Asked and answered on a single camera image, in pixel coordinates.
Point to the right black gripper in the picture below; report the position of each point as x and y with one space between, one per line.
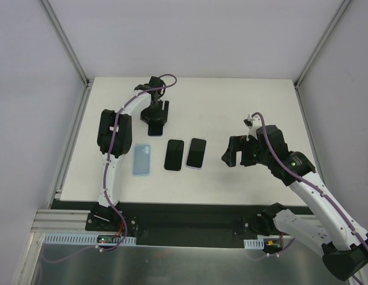
243 151

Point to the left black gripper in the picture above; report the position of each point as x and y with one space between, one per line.
155 119

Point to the black phone blue edge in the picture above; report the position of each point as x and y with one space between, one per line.
155 128

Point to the lavender phone case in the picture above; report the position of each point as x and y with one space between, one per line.
188 166

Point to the light blue phone case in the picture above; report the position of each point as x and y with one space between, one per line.
141 160

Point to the black phone case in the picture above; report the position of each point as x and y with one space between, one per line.
174 155

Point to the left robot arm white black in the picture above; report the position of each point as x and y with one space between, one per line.
114 139

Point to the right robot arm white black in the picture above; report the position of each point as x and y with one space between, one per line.
341 242

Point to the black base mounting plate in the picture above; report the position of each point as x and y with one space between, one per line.
184 225

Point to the metal sheet front panel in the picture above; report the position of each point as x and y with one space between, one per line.
72 264

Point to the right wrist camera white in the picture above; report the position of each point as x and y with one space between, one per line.
253 122

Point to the right aluminium table rail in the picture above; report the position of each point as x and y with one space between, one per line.
309 133

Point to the aluminium table rail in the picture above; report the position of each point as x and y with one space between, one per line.
309 133
68 150

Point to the right white cable duct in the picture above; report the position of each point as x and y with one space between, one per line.
254 244

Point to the white cable duct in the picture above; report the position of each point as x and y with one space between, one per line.
87 239
254 244

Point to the left aluminium frame post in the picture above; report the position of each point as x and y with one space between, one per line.
64 41

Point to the aluminium frame post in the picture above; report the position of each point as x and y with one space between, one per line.
323 40
64 41

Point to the right aluminium frame post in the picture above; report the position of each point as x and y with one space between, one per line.
323 40

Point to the left aluminium table rail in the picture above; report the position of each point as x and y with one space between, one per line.
68 150

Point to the left white cable duct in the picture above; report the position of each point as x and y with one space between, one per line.
87 239

